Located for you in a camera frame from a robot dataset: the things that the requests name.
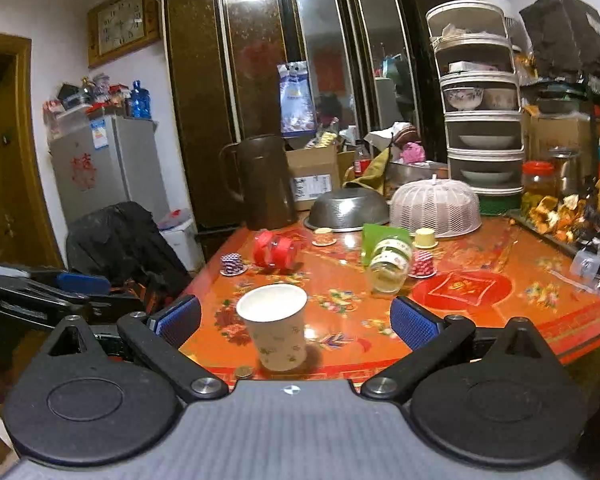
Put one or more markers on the patterned ceramic bowl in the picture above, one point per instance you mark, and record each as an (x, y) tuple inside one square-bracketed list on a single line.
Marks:
[(462, 98)]

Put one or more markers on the green packet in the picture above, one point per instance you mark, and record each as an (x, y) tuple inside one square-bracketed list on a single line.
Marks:
[(372, 240)]

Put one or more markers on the metal basin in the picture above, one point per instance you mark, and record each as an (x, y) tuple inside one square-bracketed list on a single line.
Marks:
[(415, 172)]

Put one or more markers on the floral paper cup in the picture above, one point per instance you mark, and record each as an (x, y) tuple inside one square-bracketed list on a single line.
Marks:
[(275, 330)]

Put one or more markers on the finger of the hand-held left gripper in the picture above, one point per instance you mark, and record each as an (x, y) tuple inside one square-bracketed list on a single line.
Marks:
[(82, 283)]

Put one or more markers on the pink cloth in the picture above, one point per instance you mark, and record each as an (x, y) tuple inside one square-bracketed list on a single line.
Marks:
[(414, 153)]

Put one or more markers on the blue and white bag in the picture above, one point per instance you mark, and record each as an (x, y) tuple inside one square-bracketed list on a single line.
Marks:
[(296, 100)]

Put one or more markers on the plain cardboard box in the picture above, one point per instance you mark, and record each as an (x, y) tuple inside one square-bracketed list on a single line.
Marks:
[(560, 132)]

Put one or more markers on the brown plastic pitcher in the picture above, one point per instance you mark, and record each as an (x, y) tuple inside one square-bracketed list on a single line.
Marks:
[(265, 180)]

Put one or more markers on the black bag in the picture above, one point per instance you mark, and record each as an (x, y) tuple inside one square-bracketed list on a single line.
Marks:
[(565, 35)]

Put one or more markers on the metal bowl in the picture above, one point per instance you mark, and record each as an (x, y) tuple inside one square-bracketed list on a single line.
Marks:
[(349, 210)]

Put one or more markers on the beige capsule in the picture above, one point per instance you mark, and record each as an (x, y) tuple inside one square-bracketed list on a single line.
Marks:
[(324, 236)]

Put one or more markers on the cardboard box with label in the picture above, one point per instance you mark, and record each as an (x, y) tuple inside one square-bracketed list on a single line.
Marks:
[(312, 175)]

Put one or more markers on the dark wooden wardrobe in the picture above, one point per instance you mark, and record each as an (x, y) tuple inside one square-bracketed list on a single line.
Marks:
[(260, 50)]

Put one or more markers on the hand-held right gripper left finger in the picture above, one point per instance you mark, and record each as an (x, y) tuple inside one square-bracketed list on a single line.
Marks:
[(176, 321)]

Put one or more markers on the blue plastic bottle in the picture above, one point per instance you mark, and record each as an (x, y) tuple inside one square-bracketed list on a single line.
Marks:
[(140, 100)]

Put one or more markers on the cola bottle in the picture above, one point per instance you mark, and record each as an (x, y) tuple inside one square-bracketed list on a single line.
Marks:
[(362, 162)]

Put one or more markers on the wooden door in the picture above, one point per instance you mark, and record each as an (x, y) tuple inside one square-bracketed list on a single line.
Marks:
[(10, 160)]

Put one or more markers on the red striped capsule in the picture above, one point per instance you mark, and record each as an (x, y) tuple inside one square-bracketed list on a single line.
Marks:
[(422, 265)]

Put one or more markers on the purple striped capsule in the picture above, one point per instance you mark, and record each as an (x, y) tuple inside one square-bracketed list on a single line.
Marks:
[(233, 265)]

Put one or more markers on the white mesh food cover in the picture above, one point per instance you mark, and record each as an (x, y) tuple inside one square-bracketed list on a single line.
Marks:
[(435, 207)]

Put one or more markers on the framed wall clock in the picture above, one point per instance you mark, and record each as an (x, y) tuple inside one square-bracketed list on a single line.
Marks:
[(122, 22)]

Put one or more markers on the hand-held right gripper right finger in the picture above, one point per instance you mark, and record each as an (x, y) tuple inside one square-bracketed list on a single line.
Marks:
[(416, 324)]

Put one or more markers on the olive cloth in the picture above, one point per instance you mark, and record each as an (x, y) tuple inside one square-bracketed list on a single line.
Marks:
[(370, 172)]

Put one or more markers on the dried orange peels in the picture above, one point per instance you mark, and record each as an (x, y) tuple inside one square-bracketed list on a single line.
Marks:
[(555, 215)]

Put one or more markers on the white plate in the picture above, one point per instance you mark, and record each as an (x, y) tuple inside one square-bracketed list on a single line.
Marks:
[(486, 176), (485, 141)]

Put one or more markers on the grey refrigerator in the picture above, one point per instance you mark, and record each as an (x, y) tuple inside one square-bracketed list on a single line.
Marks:
[(110, 170)]

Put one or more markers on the white tiered dish rack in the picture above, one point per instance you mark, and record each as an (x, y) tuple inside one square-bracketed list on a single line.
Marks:
[(482, 125)]

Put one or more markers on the black chair with jacket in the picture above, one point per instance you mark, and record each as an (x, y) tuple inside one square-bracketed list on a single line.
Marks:
[(120, 245)]

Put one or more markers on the red lid glass jar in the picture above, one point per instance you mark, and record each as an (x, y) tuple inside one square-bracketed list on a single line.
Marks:
[(539, 182)]

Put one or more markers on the yellow capsule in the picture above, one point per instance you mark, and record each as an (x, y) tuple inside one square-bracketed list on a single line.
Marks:
[(425, 238)]

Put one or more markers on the glass jar with green label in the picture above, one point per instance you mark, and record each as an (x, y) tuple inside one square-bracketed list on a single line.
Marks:
[(391, 270)]

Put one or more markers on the small coin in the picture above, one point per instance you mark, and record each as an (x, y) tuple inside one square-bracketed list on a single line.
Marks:
[(243, 373)]

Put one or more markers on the white trash bin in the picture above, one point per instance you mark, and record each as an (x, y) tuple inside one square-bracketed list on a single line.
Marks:
[(185, 240)]

